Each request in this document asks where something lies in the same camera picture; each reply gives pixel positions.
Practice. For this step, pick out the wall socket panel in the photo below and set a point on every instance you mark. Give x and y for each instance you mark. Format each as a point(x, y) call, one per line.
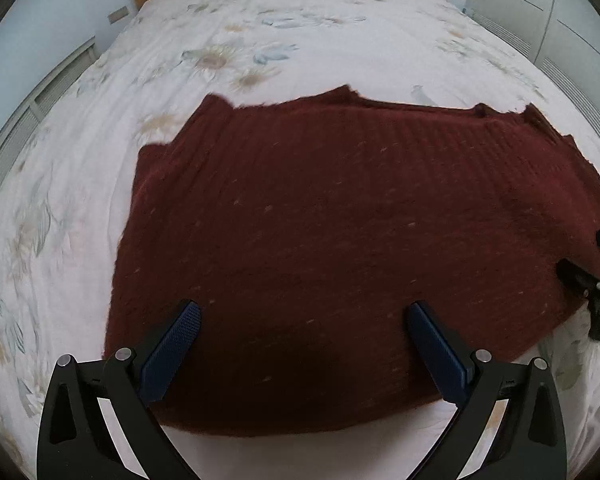
point(118, 14)

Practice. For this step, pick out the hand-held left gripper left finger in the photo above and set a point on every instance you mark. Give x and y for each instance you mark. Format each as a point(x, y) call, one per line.
point(174, 345)

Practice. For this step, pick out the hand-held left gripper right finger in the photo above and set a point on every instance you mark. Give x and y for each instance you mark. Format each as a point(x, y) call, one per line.
point(436, 350)

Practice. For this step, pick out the dark red knitted sweater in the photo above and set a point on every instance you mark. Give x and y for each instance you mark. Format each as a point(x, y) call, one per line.
point(340, 240)

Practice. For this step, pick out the bed with floral duvet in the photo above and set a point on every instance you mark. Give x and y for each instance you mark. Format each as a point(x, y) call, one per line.
point(260, 35)

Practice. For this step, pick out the white wardrobe doors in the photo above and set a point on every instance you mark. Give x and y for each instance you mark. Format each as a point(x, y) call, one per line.
point(545, 5)

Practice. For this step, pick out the white louvered cabinet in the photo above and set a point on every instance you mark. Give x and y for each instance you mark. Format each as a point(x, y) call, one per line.
point(25, 125)

